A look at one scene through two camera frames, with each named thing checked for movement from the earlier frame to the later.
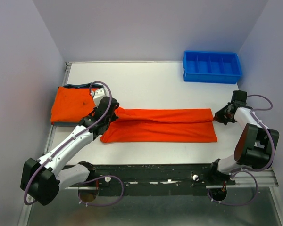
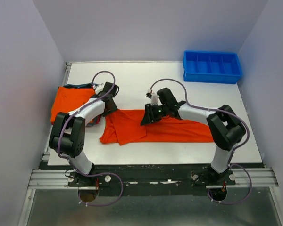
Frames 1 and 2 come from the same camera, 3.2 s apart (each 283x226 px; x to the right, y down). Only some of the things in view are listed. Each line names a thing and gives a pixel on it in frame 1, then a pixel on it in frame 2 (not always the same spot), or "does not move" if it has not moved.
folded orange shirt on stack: [71, 104] does not move
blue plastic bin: [212, 67] does not move
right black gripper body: [222, 116] → [157, 111]
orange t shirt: [194, 125] does not move
